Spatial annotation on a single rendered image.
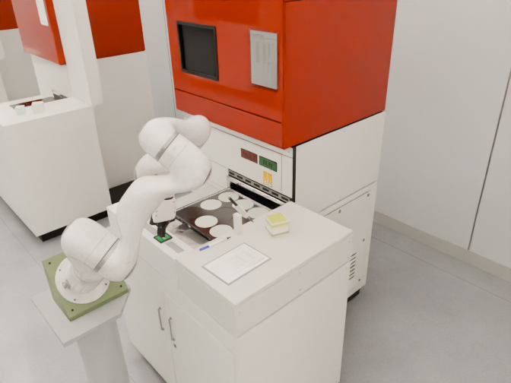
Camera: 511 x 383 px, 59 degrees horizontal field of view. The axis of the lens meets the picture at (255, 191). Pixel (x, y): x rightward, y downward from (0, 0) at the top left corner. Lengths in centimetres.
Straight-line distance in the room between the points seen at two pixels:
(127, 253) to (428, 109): 238
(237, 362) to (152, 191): 71
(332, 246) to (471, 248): 181
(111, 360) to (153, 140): 103
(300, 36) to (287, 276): 91
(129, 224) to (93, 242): 13
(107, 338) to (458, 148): 239
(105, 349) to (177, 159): 95
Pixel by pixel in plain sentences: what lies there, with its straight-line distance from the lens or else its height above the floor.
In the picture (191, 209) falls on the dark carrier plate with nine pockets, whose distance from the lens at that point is 214.
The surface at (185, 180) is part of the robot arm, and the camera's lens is 126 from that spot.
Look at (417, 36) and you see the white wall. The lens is 322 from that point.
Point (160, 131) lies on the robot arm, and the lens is 125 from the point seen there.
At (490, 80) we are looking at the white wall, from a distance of 306.
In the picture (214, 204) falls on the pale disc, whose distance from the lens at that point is 217.
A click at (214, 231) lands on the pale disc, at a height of 90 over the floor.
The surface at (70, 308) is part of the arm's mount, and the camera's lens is 178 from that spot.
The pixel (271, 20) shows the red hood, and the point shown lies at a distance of 182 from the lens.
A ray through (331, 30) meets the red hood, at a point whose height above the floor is 167.
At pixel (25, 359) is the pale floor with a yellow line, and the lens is 295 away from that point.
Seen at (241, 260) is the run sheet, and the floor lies 97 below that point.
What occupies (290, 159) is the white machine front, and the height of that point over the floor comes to 116.
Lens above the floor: 196
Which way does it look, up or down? 28 degrees down
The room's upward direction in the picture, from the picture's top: 2 degrees counter-clockwise
